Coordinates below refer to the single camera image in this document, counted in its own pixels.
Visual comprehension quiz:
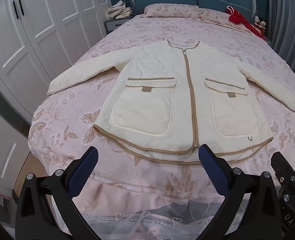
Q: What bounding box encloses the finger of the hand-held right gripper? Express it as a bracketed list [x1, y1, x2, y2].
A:
[271, 152, 295, 188]

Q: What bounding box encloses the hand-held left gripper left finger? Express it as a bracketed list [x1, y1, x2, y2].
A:
[15, 146, 99, 240]

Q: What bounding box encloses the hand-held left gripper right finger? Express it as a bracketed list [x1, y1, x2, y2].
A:
[198, 144, 285, 240]

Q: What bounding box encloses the cream quilted jacket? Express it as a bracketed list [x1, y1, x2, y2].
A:
[47, 39, 295, 165]

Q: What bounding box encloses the pile of beige clothes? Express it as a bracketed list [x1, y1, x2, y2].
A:
[106, 1, 134, 20]

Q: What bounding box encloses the white lace bed skirt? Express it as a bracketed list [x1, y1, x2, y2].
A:
[75, 197, 238, 240]

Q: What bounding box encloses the white panelled door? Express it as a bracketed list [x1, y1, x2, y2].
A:
[0, 120, 32, 205]

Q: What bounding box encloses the grey blue curtain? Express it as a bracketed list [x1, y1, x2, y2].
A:
[265, 0, 295, 90]

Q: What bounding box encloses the stuffed toy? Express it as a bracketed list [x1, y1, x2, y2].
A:
[253, 15, 267, 34]

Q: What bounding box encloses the white wardrobe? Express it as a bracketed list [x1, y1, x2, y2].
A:
[0, 0, 110, 125]

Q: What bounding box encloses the grey nightstand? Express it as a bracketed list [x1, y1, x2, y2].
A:
[104, 15, 135, 35]

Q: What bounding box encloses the red cloth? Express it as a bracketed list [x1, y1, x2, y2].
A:
[226, 6, 267, 40]

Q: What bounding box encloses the pink floral bed cover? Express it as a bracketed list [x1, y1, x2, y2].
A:
[29, 4, 295, 217]

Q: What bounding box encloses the pink floral pillow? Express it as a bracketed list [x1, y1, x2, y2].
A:
[198, 9, 253, 32]
[144, 3, 200, 18]

